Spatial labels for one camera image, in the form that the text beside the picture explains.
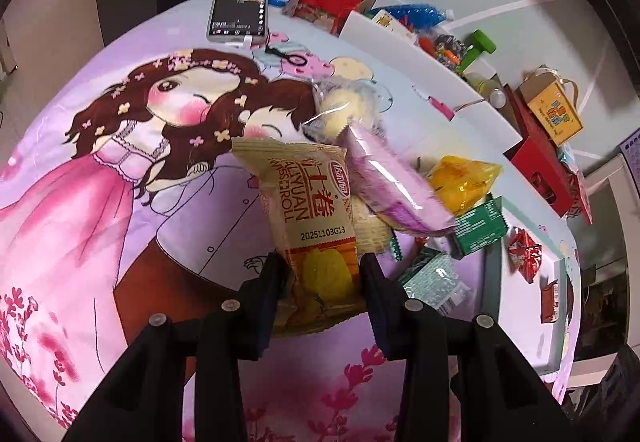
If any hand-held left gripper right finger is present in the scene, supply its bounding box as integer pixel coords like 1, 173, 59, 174
359, 252, 576, 442

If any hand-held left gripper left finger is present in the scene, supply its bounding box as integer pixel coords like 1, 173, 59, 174
65, 252, 292, 442

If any mint green snack packet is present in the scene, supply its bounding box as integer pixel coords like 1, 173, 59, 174
399, 249, 472, 316

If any clear green-edged cookie packet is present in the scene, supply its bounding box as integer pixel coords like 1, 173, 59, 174
350, 204, 407, 264

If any beige swiss roll packet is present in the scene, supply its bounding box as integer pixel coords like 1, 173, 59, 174
231, 137, 369, 338

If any pink snack packet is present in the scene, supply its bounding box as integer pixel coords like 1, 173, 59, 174
344, 121, 459, 239

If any dark green snack packet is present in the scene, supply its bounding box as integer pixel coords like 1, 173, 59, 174
452, 194, 509, 257

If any yellow snack packet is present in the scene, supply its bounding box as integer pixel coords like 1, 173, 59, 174
425, 155, 502, 218

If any red and white snack packet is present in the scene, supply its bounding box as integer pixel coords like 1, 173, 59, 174
542, 282, 562, 324

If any printed cartoon blanket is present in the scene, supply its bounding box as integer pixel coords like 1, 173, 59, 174
0, 0, 585, 442

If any clear wrapped cream bun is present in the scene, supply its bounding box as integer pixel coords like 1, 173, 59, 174
301, 76, 383, 144

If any red gift box with cutout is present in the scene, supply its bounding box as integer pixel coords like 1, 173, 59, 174
501, 86, 595, 225

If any white cardboard box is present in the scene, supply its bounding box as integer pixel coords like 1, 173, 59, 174
339, 8, 524, 149

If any colourful toy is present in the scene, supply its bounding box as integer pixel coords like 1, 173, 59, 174
417, 33, 471, 70

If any green dumbbell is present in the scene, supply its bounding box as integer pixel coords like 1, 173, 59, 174
456, 29, 497, 74

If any small yellow and white box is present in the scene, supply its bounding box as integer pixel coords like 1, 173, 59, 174
371, 8, 420, 42

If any smartphone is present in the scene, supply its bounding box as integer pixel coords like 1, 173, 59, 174
206, 0, 271, 46

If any purple pegboard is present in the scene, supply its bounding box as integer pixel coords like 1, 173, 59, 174
620, 126, 640, 173

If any pink tag on string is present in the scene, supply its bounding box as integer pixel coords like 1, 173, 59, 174
411, 86, 455, 119

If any white frame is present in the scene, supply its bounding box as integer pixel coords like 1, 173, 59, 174
570, 154, 636, 373

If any yellow gift box with handle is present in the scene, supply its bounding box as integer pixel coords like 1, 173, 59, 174
514, 68, 586, 146

